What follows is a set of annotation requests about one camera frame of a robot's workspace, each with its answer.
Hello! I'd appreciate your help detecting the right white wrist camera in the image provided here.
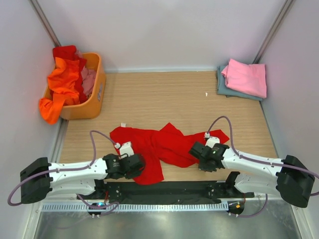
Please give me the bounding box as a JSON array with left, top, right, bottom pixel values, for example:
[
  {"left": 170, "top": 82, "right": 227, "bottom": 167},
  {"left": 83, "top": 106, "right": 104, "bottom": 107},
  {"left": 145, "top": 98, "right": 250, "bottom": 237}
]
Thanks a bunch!
[{"left": 204, "top": 132, "right": 220, "bottom": 148}]

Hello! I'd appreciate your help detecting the white slotted cable duct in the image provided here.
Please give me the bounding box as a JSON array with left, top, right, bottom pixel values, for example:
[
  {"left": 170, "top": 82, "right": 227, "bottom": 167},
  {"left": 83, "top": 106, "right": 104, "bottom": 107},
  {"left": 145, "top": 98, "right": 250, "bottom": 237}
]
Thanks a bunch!
[{"left": 41, "top": 201, "right": 229, "bottom": 212}]

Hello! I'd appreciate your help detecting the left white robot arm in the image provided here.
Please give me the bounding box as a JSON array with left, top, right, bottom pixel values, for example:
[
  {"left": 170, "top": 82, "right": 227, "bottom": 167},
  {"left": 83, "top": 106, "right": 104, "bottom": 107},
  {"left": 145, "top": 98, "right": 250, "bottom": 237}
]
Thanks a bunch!
[{"left": 20, "top": 154, "right": 146, "bottom": 204}]

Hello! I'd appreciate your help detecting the folded grey-blue t-shirt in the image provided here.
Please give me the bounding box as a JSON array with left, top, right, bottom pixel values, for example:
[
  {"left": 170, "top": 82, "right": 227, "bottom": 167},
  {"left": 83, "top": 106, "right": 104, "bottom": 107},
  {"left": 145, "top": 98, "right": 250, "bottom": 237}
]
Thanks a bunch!
[{"left": 216, "top": 65, "right": 263, "bottom": 101}]

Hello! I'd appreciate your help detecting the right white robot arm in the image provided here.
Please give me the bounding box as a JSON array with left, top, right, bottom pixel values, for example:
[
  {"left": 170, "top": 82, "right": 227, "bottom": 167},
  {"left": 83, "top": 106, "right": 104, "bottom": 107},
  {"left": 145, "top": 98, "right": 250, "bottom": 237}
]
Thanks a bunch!
[{"left": 189, "top": 142, "right": 315, "bottom": 208}]

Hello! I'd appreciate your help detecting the red t-shirt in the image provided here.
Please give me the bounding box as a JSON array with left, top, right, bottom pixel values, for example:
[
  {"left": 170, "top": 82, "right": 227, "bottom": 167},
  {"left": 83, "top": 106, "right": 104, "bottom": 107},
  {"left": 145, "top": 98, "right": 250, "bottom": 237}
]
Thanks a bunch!
[{"left": 109, "top": 122, "right": 229, "bottom": 186}]

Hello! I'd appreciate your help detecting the dusty pink shirt in basket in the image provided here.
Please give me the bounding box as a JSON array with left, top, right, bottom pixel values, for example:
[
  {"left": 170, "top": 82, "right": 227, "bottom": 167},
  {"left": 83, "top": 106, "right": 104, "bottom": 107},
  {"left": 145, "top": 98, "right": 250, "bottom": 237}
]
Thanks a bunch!
[{"left": 75, "top": 49, "right": 98, "bottom": 100}]

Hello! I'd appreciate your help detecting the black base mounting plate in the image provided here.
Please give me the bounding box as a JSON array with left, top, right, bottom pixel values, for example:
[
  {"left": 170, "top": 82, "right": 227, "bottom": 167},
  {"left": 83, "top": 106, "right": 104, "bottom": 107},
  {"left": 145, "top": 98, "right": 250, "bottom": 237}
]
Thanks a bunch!
[{"left": 104, "top": 181, "right": 255, "bottom": 205}]

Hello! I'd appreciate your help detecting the left aluminium frame post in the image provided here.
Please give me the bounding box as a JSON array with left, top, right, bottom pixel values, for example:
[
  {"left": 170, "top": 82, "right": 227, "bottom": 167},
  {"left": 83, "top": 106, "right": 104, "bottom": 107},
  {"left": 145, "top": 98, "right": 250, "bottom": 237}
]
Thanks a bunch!
[{"left": 29, "top": 0, "right": 61, "bottom": 47}]

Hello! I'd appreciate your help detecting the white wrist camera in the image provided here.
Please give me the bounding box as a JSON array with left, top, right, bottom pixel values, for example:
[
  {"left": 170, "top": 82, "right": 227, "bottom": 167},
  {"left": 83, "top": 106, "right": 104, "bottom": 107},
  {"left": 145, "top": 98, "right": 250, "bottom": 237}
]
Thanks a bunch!
[
  {"left": 114, "top": 141, "right": 134, "bottom": 158},
  {"left": 204, "top": 132, "right": 220, "bottom": 148}
]

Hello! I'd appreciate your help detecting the aluminium frame post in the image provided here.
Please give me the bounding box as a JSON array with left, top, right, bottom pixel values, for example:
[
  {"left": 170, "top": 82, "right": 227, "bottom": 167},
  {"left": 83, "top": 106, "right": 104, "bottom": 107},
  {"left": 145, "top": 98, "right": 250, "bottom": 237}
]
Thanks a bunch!
[
  {"left": 252, "top": 0, "right": 296, "bottom": 64},
  {"left": 29, "top": 0, "right": 61, "bottom": 47}
]

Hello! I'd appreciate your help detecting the folded pink t-shirt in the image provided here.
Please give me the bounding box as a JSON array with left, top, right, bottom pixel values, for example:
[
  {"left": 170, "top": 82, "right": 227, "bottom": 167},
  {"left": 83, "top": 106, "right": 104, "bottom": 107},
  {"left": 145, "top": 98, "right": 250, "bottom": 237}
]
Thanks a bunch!
[{"left": 221, "top": 59, "right": 267, "bottom": 99}]

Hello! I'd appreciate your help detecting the right aluminium frame post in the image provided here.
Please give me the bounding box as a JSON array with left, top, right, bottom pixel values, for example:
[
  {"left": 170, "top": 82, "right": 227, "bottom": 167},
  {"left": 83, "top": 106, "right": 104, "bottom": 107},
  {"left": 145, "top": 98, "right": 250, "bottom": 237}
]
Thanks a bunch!
[{"left": 252, "top": 0, "right": 296, "bottom": 64}]

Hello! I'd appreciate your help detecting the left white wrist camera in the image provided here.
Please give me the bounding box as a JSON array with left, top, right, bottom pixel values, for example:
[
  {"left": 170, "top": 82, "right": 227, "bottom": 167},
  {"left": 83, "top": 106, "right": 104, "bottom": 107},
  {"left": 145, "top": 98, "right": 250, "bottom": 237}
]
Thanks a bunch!
[{"left": 114, "top": 141, "right": 134, "bottom": 158}]

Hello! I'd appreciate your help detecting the dark red shirt in basket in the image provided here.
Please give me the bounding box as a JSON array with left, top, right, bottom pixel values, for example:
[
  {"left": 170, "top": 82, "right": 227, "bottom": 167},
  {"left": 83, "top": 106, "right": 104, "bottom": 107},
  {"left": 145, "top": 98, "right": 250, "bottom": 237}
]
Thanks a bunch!
[{"left": 52, "top": 45, "right": 87, "bottom": 103}]

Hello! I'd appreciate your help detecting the orange t-shirt in basket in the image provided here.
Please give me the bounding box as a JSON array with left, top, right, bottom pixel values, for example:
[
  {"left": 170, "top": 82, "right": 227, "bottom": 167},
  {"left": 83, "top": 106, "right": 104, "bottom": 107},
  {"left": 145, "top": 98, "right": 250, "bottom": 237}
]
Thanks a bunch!
[{"left": 38, "top": 57, "right": 82, "bottom": 125}]

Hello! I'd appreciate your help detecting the orange plastic laundry basket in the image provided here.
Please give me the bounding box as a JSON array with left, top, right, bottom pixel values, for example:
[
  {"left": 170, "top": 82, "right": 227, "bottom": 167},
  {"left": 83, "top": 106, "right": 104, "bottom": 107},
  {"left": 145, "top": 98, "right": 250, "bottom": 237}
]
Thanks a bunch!
[{"left": 43, "top": 53, "right": 106, "bottom": 120}]

